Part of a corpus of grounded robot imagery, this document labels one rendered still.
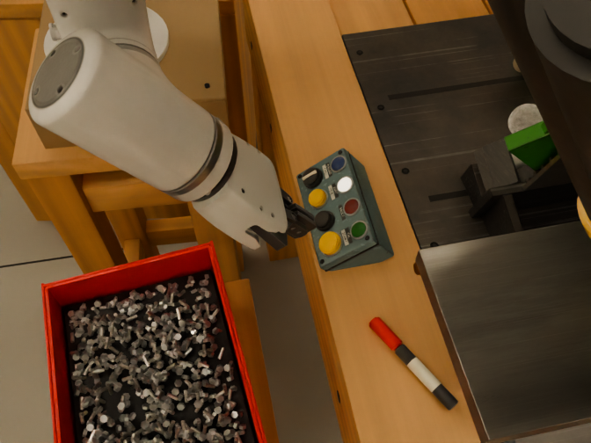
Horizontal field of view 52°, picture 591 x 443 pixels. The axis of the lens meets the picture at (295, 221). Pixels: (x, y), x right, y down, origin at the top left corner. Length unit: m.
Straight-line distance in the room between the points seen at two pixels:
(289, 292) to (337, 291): 1.01
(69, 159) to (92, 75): 0.54
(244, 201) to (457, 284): 0.20
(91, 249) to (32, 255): 0.78
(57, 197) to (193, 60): 0.32
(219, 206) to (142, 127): 0.12
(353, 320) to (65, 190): 0.55
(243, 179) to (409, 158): 0.36
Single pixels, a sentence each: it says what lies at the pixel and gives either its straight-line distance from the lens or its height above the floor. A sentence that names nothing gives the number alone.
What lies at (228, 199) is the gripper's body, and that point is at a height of 1.12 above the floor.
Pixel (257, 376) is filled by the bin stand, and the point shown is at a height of 0.80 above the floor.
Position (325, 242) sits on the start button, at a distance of 0.75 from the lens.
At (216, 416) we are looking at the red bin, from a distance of 0.73.
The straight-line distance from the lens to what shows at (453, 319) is 0.50.
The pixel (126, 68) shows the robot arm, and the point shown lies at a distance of 0.49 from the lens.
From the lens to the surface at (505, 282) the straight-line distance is 0.53.
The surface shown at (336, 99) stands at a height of 0.90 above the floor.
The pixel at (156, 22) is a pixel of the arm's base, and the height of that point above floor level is 0.94.
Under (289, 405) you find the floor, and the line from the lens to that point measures 1.64.
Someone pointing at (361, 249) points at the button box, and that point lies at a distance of 0.74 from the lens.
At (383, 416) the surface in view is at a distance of 0.70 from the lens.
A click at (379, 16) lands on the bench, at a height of 0.88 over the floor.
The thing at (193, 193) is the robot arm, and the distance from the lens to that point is 0.55.
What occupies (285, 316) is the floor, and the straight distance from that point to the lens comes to 1.73.
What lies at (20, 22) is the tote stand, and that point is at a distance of 1.45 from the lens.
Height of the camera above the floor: 1.57
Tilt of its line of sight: 56 degrees down
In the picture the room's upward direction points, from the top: straight up
